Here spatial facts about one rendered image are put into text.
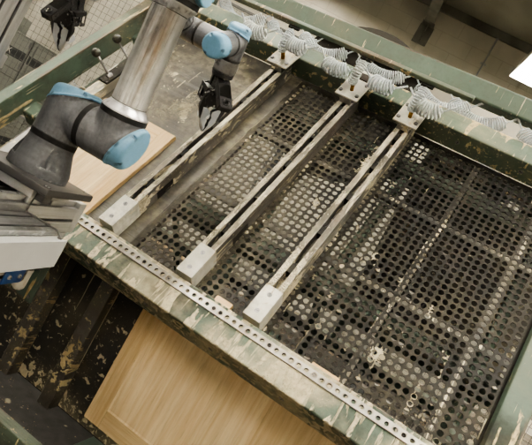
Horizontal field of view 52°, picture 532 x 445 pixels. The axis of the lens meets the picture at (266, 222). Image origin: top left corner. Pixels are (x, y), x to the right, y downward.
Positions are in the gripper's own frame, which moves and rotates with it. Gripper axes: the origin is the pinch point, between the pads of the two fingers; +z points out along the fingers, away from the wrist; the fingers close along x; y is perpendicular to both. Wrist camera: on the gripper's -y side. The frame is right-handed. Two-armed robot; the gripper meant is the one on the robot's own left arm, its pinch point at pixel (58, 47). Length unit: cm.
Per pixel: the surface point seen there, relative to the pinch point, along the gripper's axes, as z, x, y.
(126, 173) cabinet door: 30.8, -38.2, -0.4
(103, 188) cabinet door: 35, -36, -9
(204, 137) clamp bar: 13, -54, 20
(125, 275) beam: 40, -66, -36
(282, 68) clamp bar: -12, -60, 63
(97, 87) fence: 20.7, -0.3, 27.8
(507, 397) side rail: 16, -180, -22
